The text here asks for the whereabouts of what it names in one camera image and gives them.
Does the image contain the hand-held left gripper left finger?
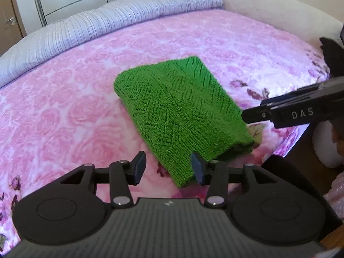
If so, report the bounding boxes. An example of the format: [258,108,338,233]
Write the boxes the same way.
[60,151,147,209]

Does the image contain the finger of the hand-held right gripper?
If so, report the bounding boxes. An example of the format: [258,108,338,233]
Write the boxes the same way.
[241,104,275,123]
[260,83,321,108]

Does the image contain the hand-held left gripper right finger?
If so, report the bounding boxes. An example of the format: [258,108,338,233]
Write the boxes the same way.
[190,152,279,208]

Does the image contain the green knitted sweater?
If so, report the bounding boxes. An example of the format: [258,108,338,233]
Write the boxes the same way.
[113,56,255,189]

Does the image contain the white round object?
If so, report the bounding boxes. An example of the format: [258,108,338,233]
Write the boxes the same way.
[312,120,344,169]

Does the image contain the black cloth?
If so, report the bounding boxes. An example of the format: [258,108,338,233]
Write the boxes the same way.
[319,37,344,79]

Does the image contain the black round object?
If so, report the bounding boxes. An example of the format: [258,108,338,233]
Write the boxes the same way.
[261,154,339,244]

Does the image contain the pink floral blanket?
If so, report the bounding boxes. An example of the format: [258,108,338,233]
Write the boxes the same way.
[0,9,330,248]

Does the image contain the white padded headboard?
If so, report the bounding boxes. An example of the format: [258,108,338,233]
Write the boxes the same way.
[215,0,344,49]

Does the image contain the pink plastic bag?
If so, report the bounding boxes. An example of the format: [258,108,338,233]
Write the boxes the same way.
[322,171,344,215]

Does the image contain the pale ribbed quilt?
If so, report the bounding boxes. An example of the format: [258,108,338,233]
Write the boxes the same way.
[0,0,224,87]

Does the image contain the wooden door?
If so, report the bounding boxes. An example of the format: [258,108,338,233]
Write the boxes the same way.
[0,0,19,57]

